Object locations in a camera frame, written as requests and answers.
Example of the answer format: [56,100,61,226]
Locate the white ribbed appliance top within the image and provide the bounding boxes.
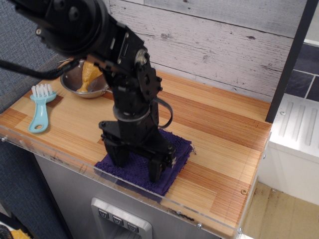
[270,94,319,157]

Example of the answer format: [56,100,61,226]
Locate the yellow object at bottom left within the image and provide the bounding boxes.
[10,229,31,239]

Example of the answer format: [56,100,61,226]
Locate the clear acrylic table edge guard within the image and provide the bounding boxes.
[0,126,243,239]

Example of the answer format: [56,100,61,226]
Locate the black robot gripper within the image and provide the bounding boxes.
[99,116,176,182]

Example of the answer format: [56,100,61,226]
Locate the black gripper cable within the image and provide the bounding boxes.
[154,97,174,129]

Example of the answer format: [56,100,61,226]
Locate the plastic toy chicken drumstick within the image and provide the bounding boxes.
[76,61,102,93]

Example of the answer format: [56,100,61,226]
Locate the purple cloth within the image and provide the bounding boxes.
[95,129,193,196]

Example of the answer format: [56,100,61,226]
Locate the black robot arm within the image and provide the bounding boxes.
[14,0,175,182]

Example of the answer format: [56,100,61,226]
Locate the silver dispenser button panel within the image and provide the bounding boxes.
[91,197,153,239]

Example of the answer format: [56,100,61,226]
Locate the right black frame post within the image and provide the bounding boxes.
[265,0,319,123]

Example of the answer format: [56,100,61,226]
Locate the small metal colander bowl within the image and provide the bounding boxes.
[60,60,112,99]

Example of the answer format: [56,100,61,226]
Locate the light blue scrub brush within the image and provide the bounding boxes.
[28,83,57,133]

